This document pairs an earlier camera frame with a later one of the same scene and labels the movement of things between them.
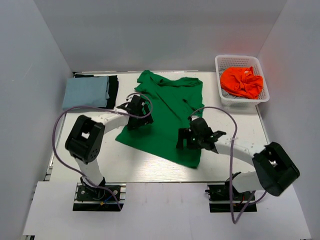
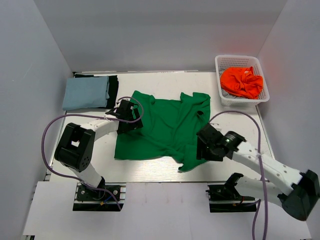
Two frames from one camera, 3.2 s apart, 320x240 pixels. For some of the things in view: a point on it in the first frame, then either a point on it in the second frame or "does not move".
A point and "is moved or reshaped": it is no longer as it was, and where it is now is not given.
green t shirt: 173,101 is moved or reshaped
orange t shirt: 242,81 does not move
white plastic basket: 241,80 does not move
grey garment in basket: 224,93 does not move
